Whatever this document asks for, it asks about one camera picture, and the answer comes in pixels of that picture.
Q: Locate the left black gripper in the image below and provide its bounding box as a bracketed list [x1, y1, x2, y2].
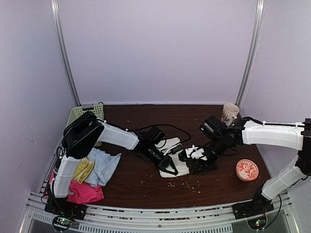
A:
[145, 144, 178, 175]

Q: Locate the cream white towel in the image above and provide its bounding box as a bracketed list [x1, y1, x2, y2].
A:
[155, 137, 190, 178]

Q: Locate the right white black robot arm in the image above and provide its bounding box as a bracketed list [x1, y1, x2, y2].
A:
[186, 116, 311, 215]

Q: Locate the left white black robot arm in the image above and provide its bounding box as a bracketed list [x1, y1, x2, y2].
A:
[48, 111, 178, 216]

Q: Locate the cream patterned mug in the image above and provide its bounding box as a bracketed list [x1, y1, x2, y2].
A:
[221, 103, 240, 126]

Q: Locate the red white patterned bowl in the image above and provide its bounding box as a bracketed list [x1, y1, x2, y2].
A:
[236, 159, 259, 182]

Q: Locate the light blue towel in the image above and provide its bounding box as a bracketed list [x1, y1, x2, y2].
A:
[84, 148, 121, 187]

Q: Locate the yellow patterned towel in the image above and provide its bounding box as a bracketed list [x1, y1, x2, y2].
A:
[72, 157, 95, 184]

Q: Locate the green plastic basket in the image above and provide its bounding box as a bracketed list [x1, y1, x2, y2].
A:
[63, 105, 104, 149]

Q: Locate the pink towel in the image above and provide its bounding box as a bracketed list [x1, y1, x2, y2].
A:
[49, 171, 104, 204]

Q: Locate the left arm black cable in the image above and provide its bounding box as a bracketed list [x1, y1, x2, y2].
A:
[55, 124, 191, 158]

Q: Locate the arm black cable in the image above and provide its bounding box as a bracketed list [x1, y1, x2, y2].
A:
[264, 177, 309, 219]
[55, 124, 191, 158]

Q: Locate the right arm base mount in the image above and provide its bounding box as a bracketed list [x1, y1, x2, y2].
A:
[232, 200, 274, 219]

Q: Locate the aluminium front rail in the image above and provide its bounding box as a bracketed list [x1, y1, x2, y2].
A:
[18, 190, 301, 233]

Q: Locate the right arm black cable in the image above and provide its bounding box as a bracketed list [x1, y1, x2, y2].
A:
[264, 177, 309, 219]

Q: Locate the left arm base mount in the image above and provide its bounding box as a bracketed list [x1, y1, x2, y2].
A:
[44, 198, 87, 220]

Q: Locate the right aluminium frame post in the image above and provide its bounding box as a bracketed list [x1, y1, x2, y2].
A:
[236, 0, 266, 107]

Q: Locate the aluminium frame post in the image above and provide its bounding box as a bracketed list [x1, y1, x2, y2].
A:
[236, 0, 266, 107]
[51, 0, 81, 106]

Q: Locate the left aluminium frame post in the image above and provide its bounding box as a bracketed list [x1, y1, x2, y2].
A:
[51, 0, 81, 106]

